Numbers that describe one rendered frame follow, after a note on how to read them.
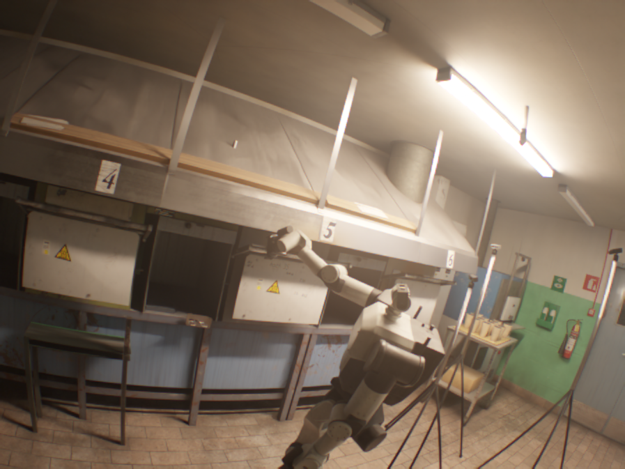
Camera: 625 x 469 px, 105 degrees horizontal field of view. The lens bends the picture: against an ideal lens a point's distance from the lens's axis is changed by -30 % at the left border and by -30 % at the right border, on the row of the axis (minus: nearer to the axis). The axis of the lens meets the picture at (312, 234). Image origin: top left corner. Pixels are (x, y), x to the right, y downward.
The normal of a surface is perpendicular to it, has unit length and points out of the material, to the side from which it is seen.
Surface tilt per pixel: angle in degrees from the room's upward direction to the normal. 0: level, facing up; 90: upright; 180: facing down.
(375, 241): 80
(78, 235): 90
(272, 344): 90
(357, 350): 84
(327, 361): 90
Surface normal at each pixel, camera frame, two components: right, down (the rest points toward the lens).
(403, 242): 0.54, 0.01
